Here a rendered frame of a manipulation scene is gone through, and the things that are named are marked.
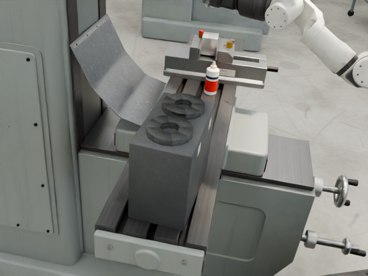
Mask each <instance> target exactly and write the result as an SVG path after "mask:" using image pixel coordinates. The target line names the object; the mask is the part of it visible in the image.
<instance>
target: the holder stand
mask: <svg viewBox="0 0 368 276"><path fill-rule="evenodd" d="M215 106H216V103H215V102H213V101H208V100H202V99H200V98H198V97H197V96H194V95H191V94H183V93H178V94H172V93H166V92H164V93H163V95H162V96H161V98H160V99H159V100H158V102H157V103H156V105H155V106H154V108H153V109H152V111H151V112H150V114H149V115H148V117H147V118H146V119H145V121H144V122H143V124H142V125H141V126H140V128H139V130H138V131H137V133H136V134H135V135H134V137H133V138H132V140H131V141H130V143H129V195H128V217H130V218H133V219H137V220H141V221H145V222H149V223H154V224H157V225H161V226H164V227H169V228H173V229H177V230H180V231H183V230H184V229H185V226H186V223H187V221H188V218H189V215H190V213H191V210H192V207H193V204H194V201H195V199H196V196H197V194H198V191H199V188H200V185H201V183H202V180H203V177H204V174H205V172H206V168H207V163H208V156H209V148H210V141H211V133H212V126H213V121H214V114H215Z"/></svg>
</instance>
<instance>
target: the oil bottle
mask: <svg viewBox="0 0 368 276"><path fill-rule="evenodd" d="M219 71H220V70H219V69H218V68H217V66H216V65H215V61H213V63H212V65H210V67H208V68H207V71H206V79H205V88H204V92H205V93H206V94H207V95H215V94H216V91H217V84H218V79H219Z"/></svg>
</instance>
